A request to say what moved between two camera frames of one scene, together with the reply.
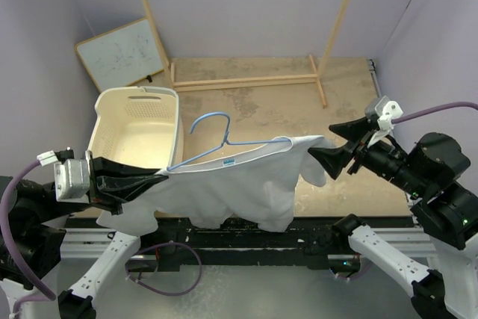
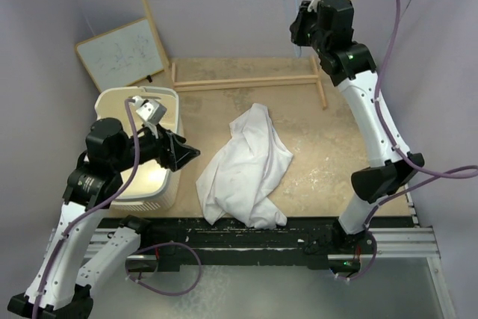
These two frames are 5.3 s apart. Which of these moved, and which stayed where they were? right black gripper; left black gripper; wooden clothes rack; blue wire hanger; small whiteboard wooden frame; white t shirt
Moved: white t shirt; right black gripper; blue wire hanger; left black gripper
Stayed: wooden clothes rack; small whiteboard wooden frame
